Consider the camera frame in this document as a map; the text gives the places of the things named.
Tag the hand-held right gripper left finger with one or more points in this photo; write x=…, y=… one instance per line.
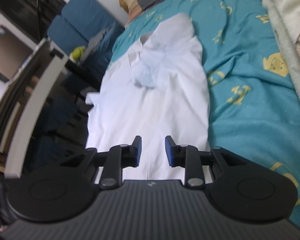
x=137, y=152

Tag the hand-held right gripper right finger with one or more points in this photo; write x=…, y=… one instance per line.
x=170, y=152

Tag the white shirt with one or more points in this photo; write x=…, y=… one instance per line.
x=165, y=92

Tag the teal printed bed sheet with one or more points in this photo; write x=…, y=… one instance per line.
x=252, y=105

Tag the dining table with black legs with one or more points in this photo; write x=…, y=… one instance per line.
x=32, y=110

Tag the yellow-green plush toy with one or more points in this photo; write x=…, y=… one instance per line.
x=77, y=52

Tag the grey cloth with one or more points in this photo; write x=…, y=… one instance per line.
x=97, y=40

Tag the blue covered chair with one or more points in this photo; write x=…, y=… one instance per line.
x=62, y=32
x=90, y=12

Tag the brown cushion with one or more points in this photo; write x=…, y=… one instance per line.
x=123, y=1

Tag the light green printed blanket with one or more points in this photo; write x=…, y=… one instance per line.
x=290, y=42

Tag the dark window with grille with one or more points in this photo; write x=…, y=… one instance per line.
x=22, y=2

